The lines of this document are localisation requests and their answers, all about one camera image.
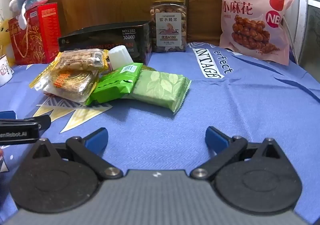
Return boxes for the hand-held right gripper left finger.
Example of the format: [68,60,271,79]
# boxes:
[31,127,123,180]

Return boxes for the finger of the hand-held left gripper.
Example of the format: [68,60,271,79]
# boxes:
[0,111,17,121]
[0,115,52,131]

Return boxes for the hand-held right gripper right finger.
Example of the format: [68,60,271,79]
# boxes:
[190,127,282,182]

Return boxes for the small white plastic bottle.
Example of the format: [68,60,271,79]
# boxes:
[108,46,134,70]

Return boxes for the white mug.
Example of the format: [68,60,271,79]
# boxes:
[0,54,15,87]

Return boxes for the clear sesame candy packet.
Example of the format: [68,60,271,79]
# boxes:
[29,64,100,104]

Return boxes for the bright green snack packet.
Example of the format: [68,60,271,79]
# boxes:
[85,63,143,105]

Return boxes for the clear peanut candy packet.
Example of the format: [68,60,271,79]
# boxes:
[53,48,108,72]

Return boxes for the pale green leaf-print packet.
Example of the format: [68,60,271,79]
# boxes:
[124,70,192,115]

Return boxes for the yellow plush toy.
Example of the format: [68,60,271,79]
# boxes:
[0,18,10,65]

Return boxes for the red gift box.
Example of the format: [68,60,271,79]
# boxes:
[8,2,62,65]

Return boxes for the black cardboard box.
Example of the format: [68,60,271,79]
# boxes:
[58,22,150,64]

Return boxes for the clear nut jar gold lid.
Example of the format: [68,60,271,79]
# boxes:
[149,0,187,53]

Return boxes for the large pink snack bag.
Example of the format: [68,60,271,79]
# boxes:
[213,0,296,66]

